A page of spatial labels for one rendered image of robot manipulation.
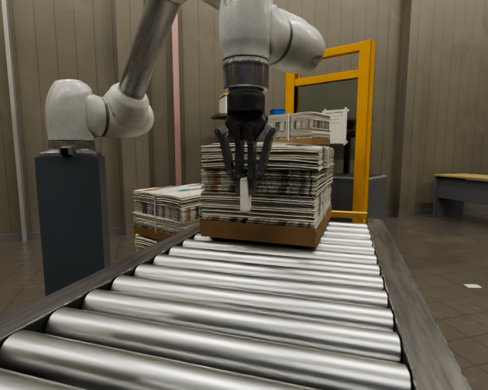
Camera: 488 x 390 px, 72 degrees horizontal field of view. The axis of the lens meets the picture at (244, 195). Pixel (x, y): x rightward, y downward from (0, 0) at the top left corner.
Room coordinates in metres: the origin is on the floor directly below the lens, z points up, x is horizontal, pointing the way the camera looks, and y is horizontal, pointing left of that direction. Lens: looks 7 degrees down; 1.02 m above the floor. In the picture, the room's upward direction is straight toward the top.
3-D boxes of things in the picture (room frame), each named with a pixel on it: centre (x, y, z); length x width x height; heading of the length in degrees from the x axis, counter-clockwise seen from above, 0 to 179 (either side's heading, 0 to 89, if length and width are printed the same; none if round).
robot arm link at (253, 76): (0.68, 0.00, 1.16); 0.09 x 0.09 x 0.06
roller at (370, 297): (0.56, -0.01, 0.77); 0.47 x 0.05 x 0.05; 73
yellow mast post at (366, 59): (2.67, -0.94, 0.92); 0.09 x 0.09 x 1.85; 51
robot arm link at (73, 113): (1.26, 0.63, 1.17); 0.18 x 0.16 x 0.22; 136
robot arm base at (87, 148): (1.23, 0.63, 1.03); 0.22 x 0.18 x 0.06; 16
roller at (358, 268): (0.69, -0.05, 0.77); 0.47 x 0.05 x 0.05; 73
